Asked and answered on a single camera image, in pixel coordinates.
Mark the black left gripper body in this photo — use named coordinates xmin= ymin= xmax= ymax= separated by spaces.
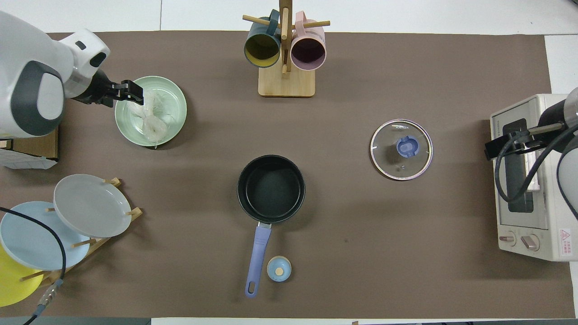
xmin=72 ymin=70 xmax=120 ymax=109

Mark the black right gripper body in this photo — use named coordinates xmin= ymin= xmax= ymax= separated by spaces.
xmin=496 ymin=97 xmax=569 ymax=158

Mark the glass lid with blue knob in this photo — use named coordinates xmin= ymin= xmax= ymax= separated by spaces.
xmin=370 ymin=119 xmax=434 ymax=181

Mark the mint green plate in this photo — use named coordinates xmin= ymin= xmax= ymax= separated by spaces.
xmin=114 ymin=75 xmax=187 ymax=147

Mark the grey plate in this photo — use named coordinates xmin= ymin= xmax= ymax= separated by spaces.
xmin=53 ymin=174 xmax=132 ymax=238

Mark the wooden plate rack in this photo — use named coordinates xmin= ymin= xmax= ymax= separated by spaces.
xmin=20 ymin=177 xmax=144 ymax=287

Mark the light blue plate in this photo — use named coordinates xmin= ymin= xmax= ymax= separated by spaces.
xmin=0 ymin=201 xmax=91 ymax=271

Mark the yellow plate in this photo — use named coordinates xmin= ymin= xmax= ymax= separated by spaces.
xmin=0 ymin=244 xmax=46 ymax=307

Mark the grey patterned bag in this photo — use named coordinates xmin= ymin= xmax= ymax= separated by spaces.
xmin=0 ymin=148 xmax=58 ymax=170

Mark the white toaster oven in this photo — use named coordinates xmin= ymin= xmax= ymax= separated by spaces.
xmin=490 ymin=93 xmax=578 ymax=262

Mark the dark teal mug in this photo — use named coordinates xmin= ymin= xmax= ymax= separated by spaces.
xmin=244 ymin=10 xmax=281 ymax=69

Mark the wooden mug rack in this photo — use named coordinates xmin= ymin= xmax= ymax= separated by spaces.
xmin=242 ymin=0 xmax=331 ymax=98

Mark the brown table mat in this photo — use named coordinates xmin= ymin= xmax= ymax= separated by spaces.
xmin=0 ymin=31 xmax=576 ymax=319

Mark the dark blue saucepan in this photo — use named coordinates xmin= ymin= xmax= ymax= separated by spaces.
xmin=237 ymin=155 xmax=306 ymax=299

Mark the pink mug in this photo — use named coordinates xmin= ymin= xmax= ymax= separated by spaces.
xmin=290 ymin=11 xmax=326 ymax=71

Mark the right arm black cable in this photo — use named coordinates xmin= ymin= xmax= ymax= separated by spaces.
xmin=494 ymin=124 xmax=578 ymax=222

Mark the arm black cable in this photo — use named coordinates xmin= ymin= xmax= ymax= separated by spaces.
xmin=0 ymin=207 xmax=67 ymax=325
xmin=494 ymin=124 xmax=578 ymax=222

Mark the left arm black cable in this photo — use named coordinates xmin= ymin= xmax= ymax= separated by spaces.
xmin=0 ymin=207 xmax=67 ymax=325

